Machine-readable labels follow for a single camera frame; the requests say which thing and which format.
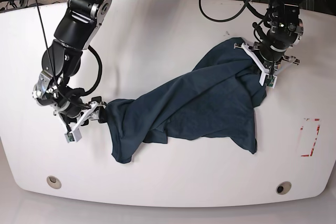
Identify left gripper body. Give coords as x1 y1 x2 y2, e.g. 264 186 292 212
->
253 4 303 68

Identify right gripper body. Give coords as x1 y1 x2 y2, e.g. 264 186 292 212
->
33 73 91 130

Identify dark teal T-shirt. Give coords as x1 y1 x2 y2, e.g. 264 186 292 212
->
106 37 267 164

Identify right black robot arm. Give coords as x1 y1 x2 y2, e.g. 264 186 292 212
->
34 0 112 132

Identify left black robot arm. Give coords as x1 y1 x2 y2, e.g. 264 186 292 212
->
247 0 303 85

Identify left table grommet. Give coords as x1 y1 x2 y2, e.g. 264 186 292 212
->
46 176 61 189

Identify table grommet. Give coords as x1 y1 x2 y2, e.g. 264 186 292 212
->
276 181 292 195
46 176 61 189

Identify red tape rectangle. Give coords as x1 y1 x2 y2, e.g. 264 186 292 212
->
297 118 321 157

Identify right table grommet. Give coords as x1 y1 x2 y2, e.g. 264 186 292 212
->
276 181 292 195

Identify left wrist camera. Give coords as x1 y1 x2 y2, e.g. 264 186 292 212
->
259 72 277 89

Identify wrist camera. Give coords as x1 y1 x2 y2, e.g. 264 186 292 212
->
65 129 82 143
259 72 277 89

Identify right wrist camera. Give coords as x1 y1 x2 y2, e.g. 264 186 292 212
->
65 129 82 143

